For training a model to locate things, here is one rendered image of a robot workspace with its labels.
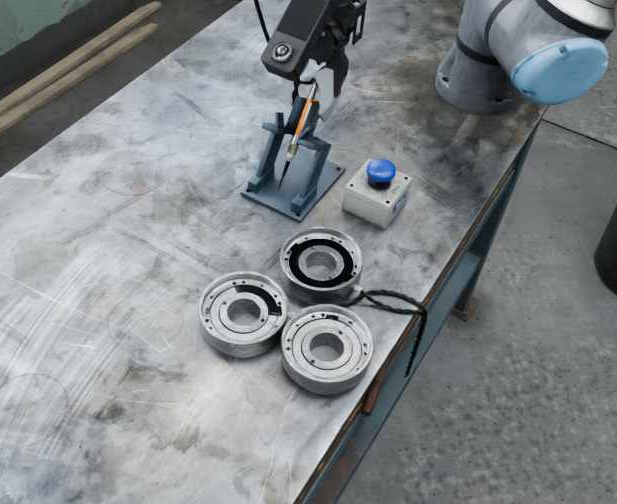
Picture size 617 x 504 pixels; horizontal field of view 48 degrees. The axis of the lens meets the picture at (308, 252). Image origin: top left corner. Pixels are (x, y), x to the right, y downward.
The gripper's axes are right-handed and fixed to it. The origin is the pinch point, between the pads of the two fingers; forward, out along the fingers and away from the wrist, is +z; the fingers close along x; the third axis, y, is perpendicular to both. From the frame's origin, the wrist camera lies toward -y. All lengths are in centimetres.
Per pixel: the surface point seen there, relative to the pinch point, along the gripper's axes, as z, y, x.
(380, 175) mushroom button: 4.6, -1.2, -12.5
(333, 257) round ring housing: 9.2, -13.5, -12.8
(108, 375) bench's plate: 11.8, -41.1, 0.8
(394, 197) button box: 7.3, -1.1, -15.0
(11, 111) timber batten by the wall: 90, 42, 134
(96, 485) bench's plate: 12, -51, -7
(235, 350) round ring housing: 9.2, -31.7, -10.4
